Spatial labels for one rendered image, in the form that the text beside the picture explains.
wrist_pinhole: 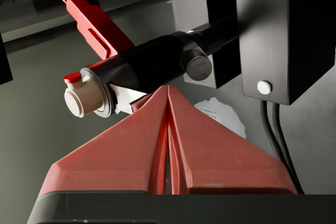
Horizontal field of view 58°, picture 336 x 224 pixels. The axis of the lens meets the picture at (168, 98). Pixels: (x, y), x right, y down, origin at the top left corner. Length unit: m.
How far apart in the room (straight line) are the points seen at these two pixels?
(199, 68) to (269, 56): 0.07
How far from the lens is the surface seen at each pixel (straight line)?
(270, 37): 0.21
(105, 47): 0.18
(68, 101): 0.16
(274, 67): 0.21
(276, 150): 0.22
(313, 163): 0.44
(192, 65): 0.16
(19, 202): 0.50
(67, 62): 0.46
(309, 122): 0.41
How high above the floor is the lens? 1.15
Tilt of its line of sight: 35 degrees down
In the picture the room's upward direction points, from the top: 120 degrees counter-clockwise
